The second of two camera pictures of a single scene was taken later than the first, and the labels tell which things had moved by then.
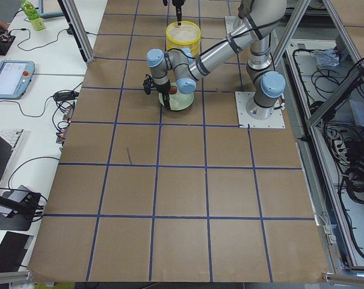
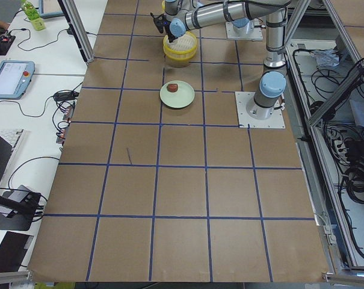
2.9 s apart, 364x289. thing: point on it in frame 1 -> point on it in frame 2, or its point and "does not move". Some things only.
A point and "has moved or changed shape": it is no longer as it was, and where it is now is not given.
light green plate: x=185 y=100 does not move
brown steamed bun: x=173 y=90 does not move
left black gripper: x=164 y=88 -> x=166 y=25
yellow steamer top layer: x=188 y=34 has moved or changed shape
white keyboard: x=11 y=136 does not move
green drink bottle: x=33 y=15 does not move
